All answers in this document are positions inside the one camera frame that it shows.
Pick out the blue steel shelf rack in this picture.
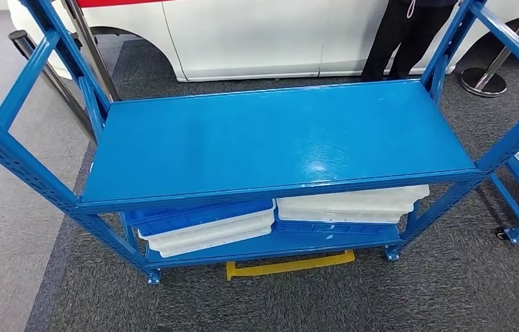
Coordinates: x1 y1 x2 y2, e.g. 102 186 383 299
0 0 519 286

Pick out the blue plastic bin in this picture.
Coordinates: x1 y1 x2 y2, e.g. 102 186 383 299
274 208 401 237
124 198 275 238

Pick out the yellow floor tape square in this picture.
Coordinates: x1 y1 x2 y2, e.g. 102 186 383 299
226 250 356 282

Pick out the white vehicle body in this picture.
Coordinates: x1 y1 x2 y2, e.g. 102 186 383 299
7 0 519 84

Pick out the person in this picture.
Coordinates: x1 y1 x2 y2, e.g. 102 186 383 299
361 0 458 82

